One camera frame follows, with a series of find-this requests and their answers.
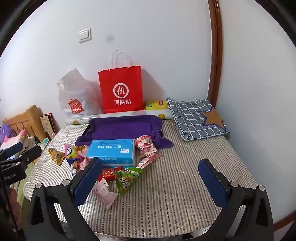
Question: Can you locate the green snack packet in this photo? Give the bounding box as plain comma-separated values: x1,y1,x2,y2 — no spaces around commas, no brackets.
115,167,142,197

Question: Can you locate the blue tissue pack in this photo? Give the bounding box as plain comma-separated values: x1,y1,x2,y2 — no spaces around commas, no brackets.
85,138,135,169

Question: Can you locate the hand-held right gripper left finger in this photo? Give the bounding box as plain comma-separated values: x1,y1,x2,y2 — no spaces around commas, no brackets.
26,157,102,241

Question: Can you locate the red paper bag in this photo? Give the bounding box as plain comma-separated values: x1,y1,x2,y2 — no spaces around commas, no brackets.
98,49,142,111

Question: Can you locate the brown framed picture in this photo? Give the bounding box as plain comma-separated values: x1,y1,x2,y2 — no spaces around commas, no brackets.
40,113,57,139

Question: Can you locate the pale pink snack packet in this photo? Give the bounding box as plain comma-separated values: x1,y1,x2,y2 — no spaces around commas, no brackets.
91,179,118,209

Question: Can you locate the pink white plush toy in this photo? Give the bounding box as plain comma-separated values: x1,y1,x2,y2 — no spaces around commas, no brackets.
0,130,29,151

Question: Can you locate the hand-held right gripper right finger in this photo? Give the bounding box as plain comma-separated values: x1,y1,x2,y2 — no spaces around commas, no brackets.
198,159,274,241

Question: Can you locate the purple plush toy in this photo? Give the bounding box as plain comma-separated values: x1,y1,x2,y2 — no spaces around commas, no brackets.
0,124,12,144

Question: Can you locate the blue checked star cloth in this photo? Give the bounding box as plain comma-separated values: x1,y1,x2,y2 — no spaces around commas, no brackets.
166,97,230,141

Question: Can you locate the light green box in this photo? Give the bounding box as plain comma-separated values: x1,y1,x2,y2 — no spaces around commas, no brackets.
38,138,51,151

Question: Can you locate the white light switch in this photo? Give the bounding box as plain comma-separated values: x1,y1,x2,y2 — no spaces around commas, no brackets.
78,28,92,44

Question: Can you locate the red snack packet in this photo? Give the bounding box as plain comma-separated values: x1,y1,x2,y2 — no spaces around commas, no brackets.
98,169,121,182

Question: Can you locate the wooden headboard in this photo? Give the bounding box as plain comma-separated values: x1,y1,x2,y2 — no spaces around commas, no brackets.
2,105,48,143

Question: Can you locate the striped quilted cover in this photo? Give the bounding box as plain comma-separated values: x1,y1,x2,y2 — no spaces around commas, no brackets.
23,119,258,234

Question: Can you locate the rolled patterned sheet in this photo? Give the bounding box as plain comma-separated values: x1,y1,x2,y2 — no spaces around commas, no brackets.
64,110,172,126

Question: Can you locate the pink strawberry snack packet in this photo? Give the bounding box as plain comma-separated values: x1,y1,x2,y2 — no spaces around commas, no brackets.
134,135,160,159

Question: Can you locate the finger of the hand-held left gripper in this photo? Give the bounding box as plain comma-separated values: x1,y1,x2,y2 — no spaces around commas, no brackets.
0,146,42,168
0,142,23,158

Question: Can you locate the pink strip snack packet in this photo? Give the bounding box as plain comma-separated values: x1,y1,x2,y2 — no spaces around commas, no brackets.
136,152,163,168

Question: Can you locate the purple towel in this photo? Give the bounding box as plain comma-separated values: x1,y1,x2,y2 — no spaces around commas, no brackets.
75,115,174,150

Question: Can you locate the white plastic shopping bag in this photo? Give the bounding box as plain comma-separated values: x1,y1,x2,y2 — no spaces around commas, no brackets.
57,68,102,116

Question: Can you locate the yellow chip bag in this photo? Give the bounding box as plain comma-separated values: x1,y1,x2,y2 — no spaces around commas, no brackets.
144,100,168,111

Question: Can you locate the orange pink snack packet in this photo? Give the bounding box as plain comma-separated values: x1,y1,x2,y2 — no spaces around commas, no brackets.
69,158,89,176

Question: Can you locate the pink panda snack packet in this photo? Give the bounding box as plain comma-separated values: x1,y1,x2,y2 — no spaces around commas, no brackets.
76,145,89,163

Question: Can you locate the yellow snack packet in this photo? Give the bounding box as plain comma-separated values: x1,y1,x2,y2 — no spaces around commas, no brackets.
48,148,65,166

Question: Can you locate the pink purple snack packet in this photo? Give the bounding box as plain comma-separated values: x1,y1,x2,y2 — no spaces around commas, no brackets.
64,144,80,160

